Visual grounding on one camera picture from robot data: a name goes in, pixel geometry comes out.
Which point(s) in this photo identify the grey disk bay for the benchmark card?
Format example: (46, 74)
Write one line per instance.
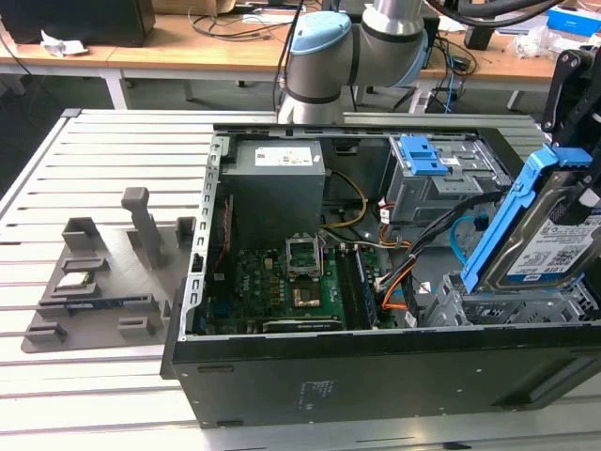
(451, 305)

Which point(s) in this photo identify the installed RAM stick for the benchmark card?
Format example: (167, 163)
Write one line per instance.
(364, 286)

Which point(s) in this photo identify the hard disk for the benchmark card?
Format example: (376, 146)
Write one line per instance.
(530, 244)

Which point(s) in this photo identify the blue RAM stick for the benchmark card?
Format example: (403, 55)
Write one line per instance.
(94, 304)

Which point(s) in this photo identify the locking lever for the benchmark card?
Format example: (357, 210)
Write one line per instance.
(321, 256)

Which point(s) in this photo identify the grey drive cage blue latch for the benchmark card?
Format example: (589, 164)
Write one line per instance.
(422, 197)

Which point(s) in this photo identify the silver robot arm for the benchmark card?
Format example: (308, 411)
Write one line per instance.
(328, 61)

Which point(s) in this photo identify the clear plastic bag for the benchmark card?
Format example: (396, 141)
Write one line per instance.
(535, 42)

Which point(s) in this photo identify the grey power supply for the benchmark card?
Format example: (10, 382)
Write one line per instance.
(272, 197)

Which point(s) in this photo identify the black graphics card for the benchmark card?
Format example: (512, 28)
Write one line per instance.
(300, 325)

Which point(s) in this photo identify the black PC case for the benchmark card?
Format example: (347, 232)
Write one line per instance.
(375, 385)

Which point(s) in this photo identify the wooden desk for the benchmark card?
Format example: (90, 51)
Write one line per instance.
(28, 56)
(155, 51)

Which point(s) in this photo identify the CPU socket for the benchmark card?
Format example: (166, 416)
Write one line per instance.
(306, 297)

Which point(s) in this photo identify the brown cardboard box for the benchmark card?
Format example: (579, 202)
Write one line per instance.
(188, 5)

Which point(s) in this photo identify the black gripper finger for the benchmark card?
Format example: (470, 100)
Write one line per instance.
(565, 94)

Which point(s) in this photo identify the blue cardboard box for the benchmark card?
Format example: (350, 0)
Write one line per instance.
(573, 19)

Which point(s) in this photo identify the crumpled white paper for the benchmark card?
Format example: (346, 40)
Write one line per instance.
(61, 47)

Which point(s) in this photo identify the grey parts rack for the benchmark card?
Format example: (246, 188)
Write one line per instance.
(117, 282)

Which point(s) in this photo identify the green motherboard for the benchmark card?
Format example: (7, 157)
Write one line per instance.
(267, 282)

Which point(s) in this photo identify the large black box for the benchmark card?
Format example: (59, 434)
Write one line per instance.
(70, 21)

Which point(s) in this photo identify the silver CPU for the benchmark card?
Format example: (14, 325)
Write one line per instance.
(74, 280)

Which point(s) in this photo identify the black RAM slot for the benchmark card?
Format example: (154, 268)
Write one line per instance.
(347, 291)

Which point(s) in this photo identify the small black cube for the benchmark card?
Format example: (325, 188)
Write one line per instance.
(478, 36)

